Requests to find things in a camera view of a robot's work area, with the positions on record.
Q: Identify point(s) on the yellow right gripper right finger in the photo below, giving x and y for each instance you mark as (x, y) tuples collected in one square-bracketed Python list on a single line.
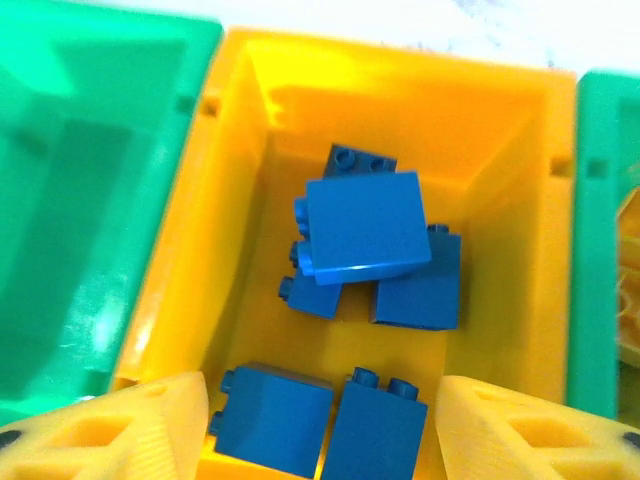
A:
[(525, 440)]

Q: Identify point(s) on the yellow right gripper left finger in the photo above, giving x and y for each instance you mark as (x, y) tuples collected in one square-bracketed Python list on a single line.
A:
[(125, 440)]

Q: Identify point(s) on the blue lego brick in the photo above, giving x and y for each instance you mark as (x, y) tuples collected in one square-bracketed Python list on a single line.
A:
[(420, 300), (375, 435), (315, 297), (365, 230), (275, 420), (350, 160)]

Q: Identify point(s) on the long yellow lego brick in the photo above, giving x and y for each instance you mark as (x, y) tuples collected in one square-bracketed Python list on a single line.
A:
[(631, 280)]

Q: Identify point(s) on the green plastic bin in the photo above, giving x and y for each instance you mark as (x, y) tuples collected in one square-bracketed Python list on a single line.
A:
[(75, 200), (595, 250)]

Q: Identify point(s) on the yellow plastic bin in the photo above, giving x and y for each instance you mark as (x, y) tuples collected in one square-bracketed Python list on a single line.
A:
[(225, 200)]

